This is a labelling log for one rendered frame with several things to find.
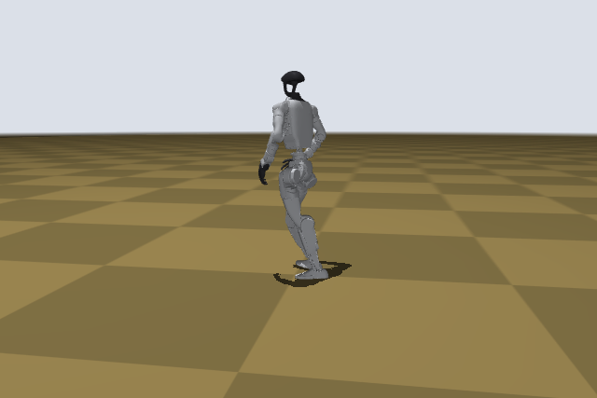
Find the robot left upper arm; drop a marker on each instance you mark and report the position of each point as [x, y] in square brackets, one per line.
[279, 110]

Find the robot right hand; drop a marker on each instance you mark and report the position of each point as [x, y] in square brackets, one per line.
[290, 159]

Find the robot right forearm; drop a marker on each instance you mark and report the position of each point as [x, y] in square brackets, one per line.
[309, 151]

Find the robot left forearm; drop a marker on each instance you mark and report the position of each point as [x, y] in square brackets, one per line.
[272, 147]

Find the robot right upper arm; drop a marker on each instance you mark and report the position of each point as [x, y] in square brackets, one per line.
[320, 134]

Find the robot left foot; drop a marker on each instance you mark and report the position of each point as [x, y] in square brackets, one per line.
[311, 274]

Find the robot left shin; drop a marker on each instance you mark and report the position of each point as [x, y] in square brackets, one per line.
[309, 241]

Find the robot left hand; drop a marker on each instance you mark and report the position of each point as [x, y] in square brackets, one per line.
[261, 173]

